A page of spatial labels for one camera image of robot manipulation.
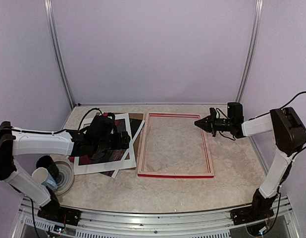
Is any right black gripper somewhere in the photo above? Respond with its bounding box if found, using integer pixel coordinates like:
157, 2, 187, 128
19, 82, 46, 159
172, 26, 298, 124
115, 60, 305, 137
195, 111, 234, 137

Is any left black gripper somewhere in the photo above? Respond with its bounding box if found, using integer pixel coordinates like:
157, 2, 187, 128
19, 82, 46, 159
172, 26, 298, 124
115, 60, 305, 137
93, 131, 130, 154

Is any white mat board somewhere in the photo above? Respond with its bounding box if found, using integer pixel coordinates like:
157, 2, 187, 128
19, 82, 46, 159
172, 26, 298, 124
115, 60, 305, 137
73, 113, 136, 175

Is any red wooden picture frame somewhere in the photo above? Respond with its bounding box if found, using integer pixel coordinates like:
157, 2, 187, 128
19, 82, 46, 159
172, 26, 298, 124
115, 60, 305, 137
138, 113, 214, 179

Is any brown backing board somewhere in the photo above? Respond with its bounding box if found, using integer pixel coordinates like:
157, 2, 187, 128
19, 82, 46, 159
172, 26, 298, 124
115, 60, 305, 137
129, 113, 144, 160

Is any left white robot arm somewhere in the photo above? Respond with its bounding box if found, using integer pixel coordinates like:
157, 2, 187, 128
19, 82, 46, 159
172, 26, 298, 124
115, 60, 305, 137
0, 114, 131, 221

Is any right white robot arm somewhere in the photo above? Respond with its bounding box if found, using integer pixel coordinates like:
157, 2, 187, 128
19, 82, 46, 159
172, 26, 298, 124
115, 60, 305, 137
194, 102, 306, 199

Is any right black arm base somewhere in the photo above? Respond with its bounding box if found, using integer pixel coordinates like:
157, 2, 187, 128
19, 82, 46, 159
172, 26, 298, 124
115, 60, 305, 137
230, 189, 277, 225

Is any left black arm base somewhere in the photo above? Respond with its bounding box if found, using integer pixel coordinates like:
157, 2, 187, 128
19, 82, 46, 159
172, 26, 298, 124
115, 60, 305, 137
38, 200, 82, 226

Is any clear tape roll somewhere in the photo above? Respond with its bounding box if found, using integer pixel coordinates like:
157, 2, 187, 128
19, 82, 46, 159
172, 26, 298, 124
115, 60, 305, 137
54, 160, 74, 196

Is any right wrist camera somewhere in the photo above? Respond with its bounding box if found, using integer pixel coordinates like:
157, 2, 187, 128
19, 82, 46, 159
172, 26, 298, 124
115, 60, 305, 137
209, 108, 218, 120

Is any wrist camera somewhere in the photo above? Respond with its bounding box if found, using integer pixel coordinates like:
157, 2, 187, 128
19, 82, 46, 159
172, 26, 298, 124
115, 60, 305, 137
209, 108, 218, 120
116, 131, 131, 149

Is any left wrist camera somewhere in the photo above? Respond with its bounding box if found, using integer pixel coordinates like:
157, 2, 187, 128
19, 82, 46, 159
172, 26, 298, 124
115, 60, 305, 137
116, 131, 131, 149

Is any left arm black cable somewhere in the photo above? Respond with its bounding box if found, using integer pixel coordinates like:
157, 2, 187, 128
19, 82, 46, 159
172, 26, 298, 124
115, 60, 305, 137
0, 107, 104, 238

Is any right aluminium post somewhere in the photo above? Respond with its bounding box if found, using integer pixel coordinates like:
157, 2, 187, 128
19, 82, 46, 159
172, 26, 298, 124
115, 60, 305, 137
235, 0, 263, 103

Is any aluminium post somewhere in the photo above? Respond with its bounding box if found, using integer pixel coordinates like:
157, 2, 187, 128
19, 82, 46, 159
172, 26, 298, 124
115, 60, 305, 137
235, 0, 263, 103
44, 0, 76, 109

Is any front aluminium rail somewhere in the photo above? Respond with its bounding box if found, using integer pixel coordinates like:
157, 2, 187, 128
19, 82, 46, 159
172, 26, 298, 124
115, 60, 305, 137
13, 195, 301, 238

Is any left aluminium post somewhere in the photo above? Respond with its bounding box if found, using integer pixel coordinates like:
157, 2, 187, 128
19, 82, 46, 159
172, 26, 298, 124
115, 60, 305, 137
44, 0, 76, 109

